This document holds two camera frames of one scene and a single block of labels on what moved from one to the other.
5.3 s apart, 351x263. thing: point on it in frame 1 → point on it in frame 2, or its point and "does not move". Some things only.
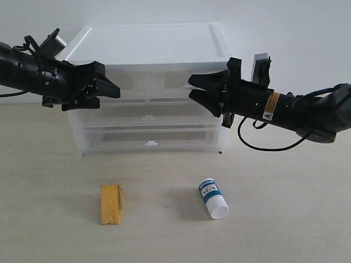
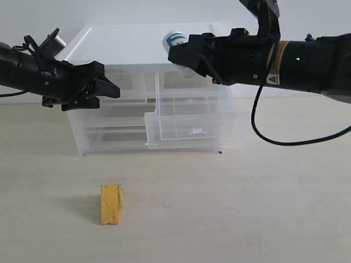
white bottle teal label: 216,203 → 176,38
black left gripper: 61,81 does not move
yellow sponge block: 111,204 does not move
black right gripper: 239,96 → 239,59
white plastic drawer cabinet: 151,64 does not move
